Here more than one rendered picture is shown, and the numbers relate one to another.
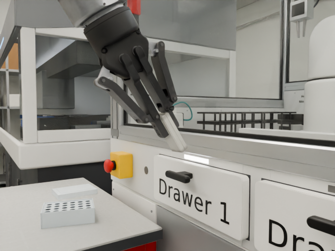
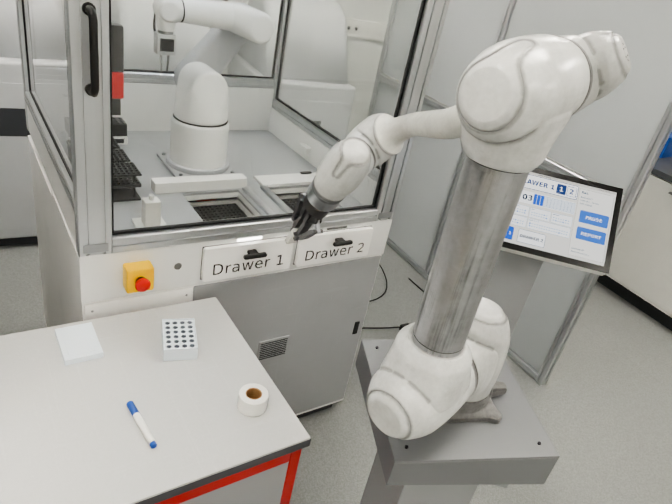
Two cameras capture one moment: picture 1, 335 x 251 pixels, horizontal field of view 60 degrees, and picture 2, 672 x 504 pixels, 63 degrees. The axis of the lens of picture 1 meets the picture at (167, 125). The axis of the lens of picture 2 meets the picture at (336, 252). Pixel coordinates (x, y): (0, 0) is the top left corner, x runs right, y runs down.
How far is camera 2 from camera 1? 162 cm
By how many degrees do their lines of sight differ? 93
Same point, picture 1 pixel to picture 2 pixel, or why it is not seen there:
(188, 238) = (236, 289)
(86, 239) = (228, 333)
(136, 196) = (155, 295)
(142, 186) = (170, 281)
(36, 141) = not seen: outside the picture
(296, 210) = (319, 242)
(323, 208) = (329, 237)
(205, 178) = (267, 247)
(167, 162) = (225, 250)
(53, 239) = (223, 349)
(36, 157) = not seen: outside the picture
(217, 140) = (272, 223)
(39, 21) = not seen: outside the picture
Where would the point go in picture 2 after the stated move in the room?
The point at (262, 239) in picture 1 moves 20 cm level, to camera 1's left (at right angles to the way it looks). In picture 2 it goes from (301, 261) to (297, 295)
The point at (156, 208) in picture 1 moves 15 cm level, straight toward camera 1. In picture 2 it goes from (194, 289) to (245, 296)
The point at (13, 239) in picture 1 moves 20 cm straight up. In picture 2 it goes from (216, 371) to (223, 307)
